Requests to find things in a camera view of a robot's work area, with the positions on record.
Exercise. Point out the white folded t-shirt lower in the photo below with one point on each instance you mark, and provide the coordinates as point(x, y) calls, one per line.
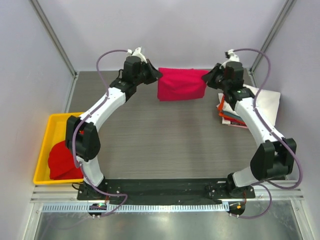
point(232, 123)

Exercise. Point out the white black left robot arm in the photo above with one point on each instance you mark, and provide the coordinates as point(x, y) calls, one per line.
point(82, 132)

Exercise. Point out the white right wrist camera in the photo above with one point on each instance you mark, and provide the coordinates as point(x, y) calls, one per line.
point(231, 56)

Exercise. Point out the left aluminium frame post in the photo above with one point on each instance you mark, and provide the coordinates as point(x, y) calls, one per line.
point(52, 35)

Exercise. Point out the white folded t-shirt on stack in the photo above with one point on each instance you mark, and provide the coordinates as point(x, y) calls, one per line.
point(268, 101)

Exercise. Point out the aluminium frame post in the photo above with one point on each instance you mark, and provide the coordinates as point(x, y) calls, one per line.
point(52, 35)
point(278, 23)

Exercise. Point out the pink t-shirt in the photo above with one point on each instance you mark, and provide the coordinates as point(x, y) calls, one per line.
point(178, 84)

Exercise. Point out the right aluminium frame post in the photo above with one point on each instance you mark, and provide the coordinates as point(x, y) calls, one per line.
point(278, 23)

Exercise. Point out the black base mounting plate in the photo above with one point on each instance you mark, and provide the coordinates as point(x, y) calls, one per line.
point(169, 192)

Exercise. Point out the yellow plastic bin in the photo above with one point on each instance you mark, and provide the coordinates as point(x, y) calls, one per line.
point(55, 132)

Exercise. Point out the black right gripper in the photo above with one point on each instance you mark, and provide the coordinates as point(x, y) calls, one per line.
point(213, 75)

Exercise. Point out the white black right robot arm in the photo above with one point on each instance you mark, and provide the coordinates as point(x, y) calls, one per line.
point(273, 157)

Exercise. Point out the red t-shirt in bin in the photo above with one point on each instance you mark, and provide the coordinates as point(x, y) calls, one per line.
point(61, 163)

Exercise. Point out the white slotted cable duct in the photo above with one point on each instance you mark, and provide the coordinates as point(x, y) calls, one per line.
point(90, 207)

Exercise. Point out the orange folded t-shirt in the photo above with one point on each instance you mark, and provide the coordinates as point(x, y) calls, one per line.
point(224, 106)

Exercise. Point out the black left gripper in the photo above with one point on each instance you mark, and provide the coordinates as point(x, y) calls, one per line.
point(154, 74)

